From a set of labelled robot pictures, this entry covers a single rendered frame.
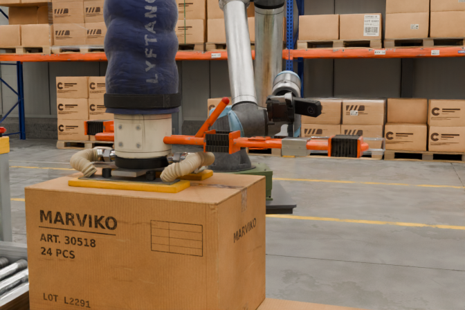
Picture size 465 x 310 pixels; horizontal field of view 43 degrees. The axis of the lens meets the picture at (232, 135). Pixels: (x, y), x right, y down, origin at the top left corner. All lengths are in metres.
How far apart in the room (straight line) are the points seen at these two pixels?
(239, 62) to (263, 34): 0.30
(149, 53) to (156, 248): 0.53
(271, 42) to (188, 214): 0.98
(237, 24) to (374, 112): 6.67
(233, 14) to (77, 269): 1.01
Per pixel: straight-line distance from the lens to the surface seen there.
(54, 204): 1.72
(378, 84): 10.00
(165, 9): 1.68
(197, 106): 10.62
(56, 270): 1.77
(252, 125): 1.89
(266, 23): 2.25
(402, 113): 9.18
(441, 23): 8.73
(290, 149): 1.58
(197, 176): 1.76
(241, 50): 2.03
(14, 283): 2.25
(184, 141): 1.68
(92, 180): 1.70
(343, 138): 1.55
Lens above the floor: 1.27
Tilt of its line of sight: 6 degrees down
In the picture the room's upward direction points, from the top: straight up
